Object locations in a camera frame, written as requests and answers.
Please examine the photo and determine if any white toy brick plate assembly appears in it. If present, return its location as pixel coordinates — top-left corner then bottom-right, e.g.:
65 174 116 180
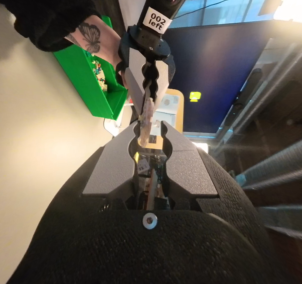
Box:
138 97 156 146

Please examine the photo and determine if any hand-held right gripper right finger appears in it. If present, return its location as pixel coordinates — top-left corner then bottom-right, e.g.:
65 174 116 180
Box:
160 121 218 197

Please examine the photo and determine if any open light blue instruction booklet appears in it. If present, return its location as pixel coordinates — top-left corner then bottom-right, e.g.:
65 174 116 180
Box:
151 95 180 136

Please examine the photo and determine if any dark monitor screen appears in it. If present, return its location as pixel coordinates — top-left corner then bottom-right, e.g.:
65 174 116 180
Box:
163 21 276 134

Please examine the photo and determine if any pile of colourful toy bricks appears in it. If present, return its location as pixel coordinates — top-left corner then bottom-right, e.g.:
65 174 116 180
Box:
86 52 108 92

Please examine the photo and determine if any green plastic bin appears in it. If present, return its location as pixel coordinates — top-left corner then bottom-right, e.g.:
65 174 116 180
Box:
53 15 129 120

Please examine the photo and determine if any person's left forearm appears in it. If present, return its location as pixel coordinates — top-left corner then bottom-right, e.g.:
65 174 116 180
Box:
0 0 103 53

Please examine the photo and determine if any black cable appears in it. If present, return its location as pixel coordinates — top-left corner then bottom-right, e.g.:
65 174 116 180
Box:
173 0 258 20

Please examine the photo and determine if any wooden book stand white frame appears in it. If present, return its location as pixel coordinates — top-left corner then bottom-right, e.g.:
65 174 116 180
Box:
103 88 184 150

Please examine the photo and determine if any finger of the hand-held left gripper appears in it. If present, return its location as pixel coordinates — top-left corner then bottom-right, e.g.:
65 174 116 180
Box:
147 60 171 106
124 49 151 115

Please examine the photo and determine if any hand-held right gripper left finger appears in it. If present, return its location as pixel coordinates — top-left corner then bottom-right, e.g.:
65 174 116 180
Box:
81 121 142 205

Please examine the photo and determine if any person's left hand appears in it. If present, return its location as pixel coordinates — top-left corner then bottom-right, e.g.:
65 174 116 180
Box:
64 15 123 72

